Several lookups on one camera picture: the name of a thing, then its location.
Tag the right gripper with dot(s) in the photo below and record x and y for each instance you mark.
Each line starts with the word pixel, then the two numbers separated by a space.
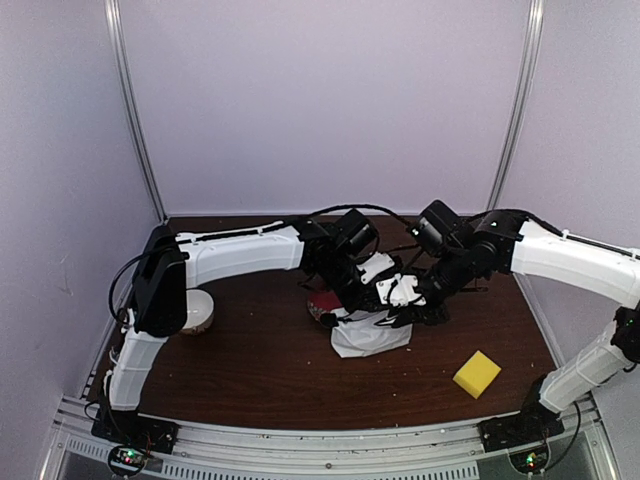
pixel 412 312

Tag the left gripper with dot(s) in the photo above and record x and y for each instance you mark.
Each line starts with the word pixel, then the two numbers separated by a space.
pixel 357 303

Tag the white zipper pouch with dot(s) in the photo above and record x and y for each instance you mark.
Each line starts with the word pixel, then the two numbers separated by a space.
pixel 362 334

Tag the yellow sponge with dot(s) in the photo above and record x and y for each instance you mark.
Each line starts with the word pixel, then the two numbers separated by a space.
pixel 477 373

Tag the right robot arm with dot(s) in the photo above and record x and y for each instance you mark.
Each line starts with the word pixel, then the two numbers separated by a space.
pixel 511 241

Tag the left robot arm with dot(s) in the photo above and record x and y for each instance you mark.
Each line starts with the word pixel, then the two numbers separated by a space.
pixel 173 264

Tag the red floral plate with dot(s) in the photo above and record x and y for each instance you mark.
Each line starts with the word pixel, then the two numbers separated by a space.
pixel 322 303

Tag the white ceramic bowl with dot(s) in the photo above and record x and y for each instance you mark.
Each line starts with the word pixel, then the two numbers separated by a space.
pixel 200 312

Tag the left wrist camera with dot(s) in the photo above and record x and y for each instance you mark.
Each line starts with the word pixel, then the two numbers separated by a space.
pixel 378 266

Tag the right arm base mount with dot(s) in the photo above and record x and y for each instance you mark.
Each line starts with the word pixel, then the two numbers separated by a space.
pixel 530 425

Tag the front aluminium rail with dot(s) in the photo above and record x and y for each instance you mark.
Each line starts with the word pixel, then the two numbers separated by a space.
pixel 451 450

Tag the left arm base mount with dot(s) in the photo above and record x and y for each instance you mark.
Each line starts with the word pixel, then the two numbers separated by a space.
pixel 130 429

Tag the right aluminium frame post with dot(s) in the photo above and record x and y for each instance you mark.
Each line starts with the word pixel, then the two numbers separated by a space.
pixel 527 69

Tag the aluminium frame post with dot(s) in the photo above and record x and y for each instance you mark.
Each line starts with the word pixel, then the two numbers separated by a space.
pixel 527 69
pixel 117 38

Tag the left aluminium frame post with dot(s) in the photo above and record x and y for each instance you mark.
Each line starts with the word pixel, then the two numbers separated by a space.
pixel 117 38

